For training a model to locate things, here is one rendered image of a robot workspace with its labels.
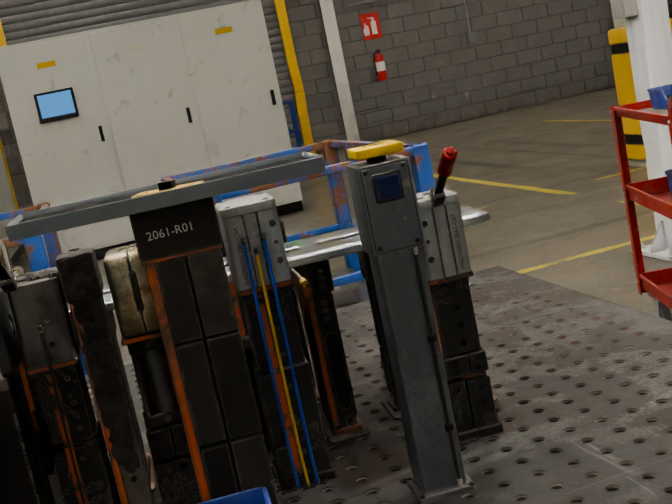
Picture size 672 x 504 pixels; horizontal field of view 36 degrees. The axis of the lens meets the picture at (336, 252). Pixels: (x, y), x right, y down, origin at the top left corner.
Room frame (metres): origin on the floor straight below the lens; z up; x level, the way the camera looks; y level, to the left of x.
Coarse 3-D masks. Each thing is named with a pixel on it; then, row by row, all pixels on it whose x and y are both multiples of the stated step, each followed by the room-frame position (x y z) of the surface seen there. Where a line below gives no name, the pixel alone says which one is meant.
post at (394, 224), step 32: (384, 160) 1.26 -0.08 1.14; (352, 192) 1.28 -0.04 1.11; (384, 224) 1.24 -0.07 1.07; (416, 224) 1.24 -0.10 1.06; (384, 256) 1.24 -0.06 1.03; (416, 256) 1.24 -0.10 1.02; (384, 288) 1.24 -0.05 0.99; (416, 288) 1.24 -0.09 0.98; (384, 320) 1.27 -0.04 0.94; (416, 320) 1.24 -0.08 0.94; (416, 352) 1.24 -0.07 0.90; (416, 384) 1.24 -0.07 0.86; (416, 416) 1.24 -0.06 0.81; (448, 416) 1.24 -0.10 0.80; (416, 448) 1.24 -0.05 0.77; (448, 448) 1.24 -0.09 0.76; (416, 480) 1.28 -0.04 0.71; (448, 480) 1.24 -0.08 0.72
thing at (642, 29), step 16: (624, 0) 5.03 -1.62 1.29; (640, 0) 5.03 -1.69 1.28; (656, 0) 5.05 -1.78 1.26; (624, 16) 5.03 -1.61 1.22; (640, 16) 5.03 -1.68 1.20; (656, 16) 5.04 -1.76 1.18; (640, 32) 5.05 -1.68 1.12; (656, 32) 5.04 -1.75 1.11; (640, 48) 5.07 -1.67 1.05; (656, 48) 5.04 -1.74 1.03; (640, 64) 5.09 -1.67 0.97; (656, 64) 5.03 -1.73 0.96; (640, 80) 5.11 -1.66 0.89; (656, 80) 5.03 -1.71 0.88; (640, 96) 5.13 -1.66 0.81; (656, 128) 5.03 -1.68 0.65; (656, 144) 5.05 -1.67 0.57; (656, 160) 5.07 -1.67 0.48; (656, 176) 5.09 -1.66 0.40; (656, 224) 5.16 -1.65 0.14; (656, 240) 5.08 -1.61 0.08; (656, 256) 5.02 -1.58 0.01
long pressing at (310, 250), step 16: (464, 208) 1.64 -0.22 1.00; (464, 224) 1.53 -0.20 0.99; (304, 240) 1.65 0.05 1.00; (320, 240) 1.61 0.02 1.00; (352, 240) 1.55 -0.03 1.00; (288, 256) 1.53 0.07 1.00; (304, 256) 1.50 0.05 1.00; (320, 256) 1.50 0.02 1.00; (336, 256) 1.50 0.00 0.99; (112, 304) 1.45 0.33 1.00
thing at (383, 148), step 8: (376, 144) 1.28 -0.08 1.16; (384, 144) 1.25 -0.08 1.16; (392, 144) 1.24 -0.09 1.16; (400, 144) 1.25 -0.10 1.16; (352, 152) 1.26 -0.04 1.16; (360, 152) 1.24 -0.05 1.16; (368, 152) 1.24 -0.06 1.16; (376, 152) 1.24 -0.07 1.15; (384, 152) 1.24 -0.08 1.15; (392, 152) 1.24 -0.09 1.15; (368, 160) 1.26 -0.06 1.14; (376, 160) 1.26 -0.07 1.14
